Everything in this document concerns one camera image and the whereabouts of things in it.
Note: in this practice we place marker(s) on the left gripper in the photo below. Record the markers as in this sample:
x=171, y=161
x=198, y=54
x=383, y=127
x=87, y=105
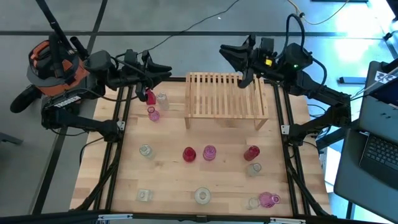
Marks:
x=143, y=79

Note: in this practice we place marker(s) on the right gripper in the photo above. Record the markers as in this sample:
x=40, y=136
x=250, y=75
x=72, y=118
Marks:
x=253, y=62

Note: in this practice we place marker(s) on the clear textured bottle vase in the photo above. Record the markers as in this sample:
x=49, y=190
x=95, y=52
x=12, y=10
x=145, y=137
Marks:
x=162, y=101

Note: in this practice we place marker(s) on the wooden slatted shelf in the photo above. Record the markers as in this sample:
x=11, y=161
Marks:
x=217, y=96

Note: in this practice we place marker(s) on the clear bulb glass vase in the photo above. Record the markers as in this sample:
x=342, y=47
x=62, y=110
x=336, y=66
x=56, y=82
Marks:
x=254, y=170
x=146, y=151

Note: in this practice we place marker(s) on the red round glass vase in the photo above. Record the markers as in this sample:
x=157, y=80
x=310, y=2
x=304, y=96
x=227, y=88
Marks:
x=189, y=154

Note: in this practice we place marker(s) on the pink ribbed bottle vase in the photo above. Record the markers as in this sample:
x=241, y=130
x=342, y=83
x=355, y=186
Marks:
x=209, y=153

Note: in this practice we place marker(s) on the red ribbed bottle vase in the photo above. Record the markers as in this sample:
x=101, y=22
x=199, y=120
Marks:
x=251, y=153

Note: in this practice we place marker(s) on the clear wide round vase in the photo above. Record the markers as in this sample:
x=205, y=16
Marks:
x=202, y=195

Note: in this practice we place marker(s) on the pink flared-neck glass vase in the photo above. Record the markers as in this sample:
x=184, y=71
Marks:
x=266, y=199

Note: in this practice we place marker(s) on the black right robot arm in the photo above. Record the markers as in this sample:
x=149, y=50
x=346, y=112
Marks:
x=320, y=88

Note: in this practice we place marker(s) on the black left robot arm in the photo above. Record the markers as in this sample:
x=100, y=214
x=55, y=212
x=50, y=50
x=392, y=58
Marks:
x=77, y=123

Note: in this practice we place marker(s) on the orange and black shop vacuum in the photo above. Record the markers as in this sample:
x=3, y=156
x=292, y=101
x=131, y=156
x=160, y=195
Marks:
x=62, y=88

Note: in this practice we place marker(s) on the long black pole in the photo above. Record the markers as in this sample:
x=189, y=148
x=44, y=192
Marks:
x=52, y=20

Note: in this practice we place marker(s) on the black desk leg bar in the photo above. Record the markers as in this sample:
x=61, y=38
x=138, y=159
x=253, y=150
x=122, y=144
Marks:
x=337, y=136

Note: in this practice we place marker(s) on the white fiducial marker tag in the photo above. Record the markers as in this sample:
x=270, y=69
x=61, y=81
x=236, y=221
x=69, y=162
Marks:
x=382, y=76

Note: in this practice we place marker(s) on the clear short glass vase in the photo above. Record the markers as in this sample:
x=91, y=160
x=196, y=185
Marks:
x=253, y=203

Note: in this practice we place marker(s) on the dark monitor with marker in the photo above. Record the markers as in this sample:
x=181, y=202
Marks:
x=388, y=93

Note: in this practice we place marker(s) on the grey floor foot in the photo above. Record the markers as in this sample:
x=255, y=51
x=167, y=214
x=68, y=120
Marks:
x=9, y=138

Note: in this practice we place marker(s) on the grey laptop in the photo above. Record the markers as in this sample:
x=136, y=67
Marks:
x=381, y=152

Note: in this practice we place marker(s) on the grey desk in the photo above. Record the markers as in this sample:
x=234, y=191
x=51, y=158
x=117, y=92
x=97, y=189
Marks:
x=357, y=193

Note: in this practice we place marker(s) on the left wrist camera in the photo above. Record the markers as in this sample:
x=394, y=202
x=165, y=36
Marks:
x=130, y=62

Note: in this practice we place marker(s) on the white arm base bracket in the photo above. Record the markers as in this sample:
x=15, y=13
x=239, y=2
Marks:
x=121, y=125
x=285, y=129

